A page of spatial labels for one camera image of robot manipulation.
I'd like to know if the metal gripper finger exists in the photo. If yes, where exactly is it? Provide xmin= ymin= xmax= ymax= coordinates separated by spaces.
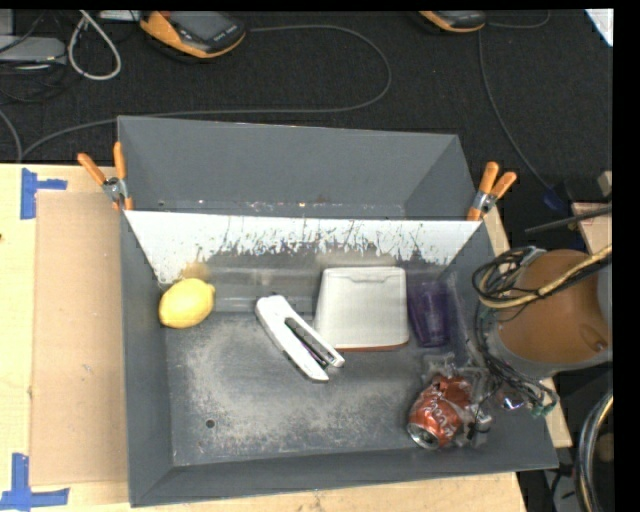
xmin=423 ymin=353 xmax=469 ymax=377
xmin=452 ymin=407 xmax=495 ymax=450

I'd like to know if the crushed red drink can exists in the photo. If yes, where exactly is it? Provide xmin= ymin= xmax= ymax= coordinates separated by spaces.
xmin=405 ymin=373 xmax=479 ymax=451

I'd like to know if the purple plastic cup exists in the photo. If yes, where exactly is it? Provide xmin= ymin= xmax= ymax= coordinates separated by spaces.
xmin=405 ymin=279 xmax=454 ymax=349

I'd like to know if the white plastic box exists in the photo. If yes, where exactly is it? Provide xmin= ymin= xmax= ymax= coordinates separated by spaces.
xmin=313 ymin=266 xmax=411 ymax=352

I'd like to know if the white stapler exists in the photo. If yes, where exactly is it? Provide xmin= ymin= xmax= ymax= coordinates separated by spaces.
xmin=254 ymin=294 xmax=346 ymax=383

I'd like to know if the grey metal bin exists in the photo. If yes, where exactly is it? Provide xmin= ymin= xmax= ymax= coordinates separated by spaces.
xmin=115 ymin=115 xmax=560 ymax=507

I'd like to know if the yellow lemon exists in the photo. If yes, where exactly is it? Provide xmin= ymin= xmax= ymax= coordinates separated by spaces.
xmin=158 ymin=277 xmax=217 ymax=330

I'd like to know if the brown cardboard board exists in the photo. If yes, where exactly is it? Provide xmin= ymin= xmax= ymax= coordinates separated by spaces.
xmin=28 ymin=189 xmax=131 ymax=487

